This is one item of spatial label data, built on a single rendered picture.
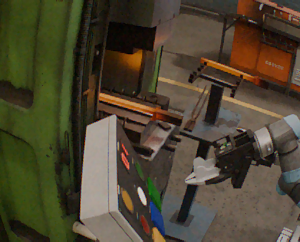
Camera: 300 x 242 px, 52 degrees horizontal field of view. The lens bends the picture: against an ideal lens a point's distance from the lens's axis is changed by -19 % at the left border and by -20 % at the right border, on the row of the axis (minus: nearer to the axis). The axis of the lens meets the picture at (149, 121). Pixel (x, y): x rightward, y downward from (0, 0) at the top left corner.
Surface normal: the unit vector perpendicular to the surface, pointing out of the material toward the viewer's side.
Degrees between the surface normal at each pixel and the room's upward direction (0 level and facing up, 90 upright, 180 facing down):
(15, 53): 89
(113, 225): 90
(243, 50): 90
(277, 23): 90
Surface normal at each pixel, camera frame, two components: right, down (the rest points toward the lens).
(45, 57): -0.35, 0.40
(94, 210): -0.38, -0.79
